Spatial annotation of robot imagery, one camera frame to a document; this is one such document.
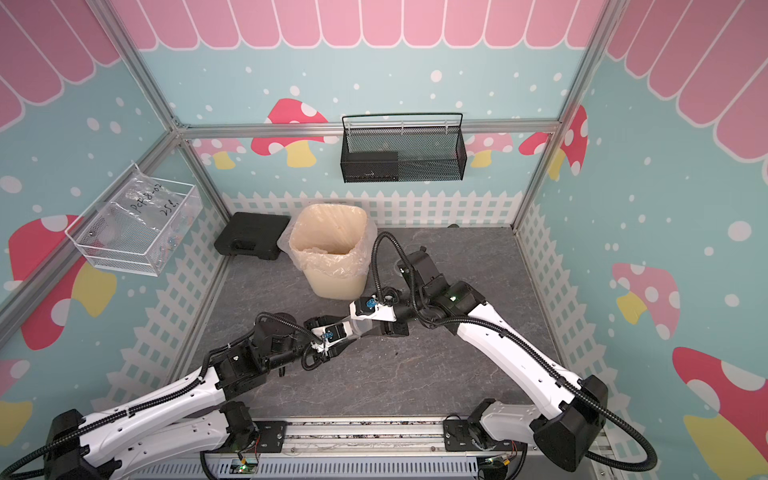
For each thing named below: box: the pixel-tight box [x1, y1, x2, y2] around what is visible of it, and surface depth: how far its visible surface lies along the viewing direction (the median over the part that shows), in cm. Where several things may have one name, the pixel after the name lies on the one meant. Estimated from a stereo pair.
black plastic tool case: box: [214, 212, 291, 261], surface depth 114 cm
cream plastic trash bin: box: [289, 203, 369, 301], surface depth 92 cm
